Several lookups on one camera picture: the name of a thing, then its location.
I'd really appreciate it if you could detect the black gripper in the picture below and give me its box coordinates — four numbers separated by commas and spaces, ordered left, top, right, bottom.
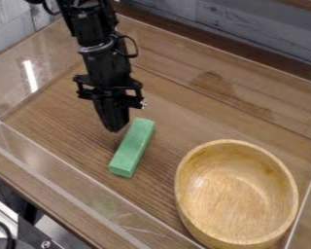
73, 45, 145, 132

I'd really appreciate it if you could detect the green rectangular block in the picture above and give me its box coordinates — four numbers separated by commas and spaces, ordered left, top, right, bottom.
109, 118, 156, 178

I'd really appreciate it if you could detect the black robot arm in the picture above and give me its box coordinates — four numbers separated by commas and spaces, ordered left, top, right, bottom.
23, 0, 145, 132

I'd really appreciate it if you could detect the brown wooden bowl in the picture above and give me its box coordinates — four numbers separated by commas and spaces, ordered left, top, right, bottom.
173, 139, 299, 249

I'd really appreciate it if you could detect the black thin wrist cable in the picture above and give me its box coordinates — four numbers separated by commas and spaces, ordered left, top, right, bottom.
113, 33, 139, 59

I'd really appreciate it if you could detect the clear acrylic tray wall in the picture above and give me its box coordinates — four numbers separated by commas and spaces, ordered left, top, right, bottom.
0, 16, 311, 249

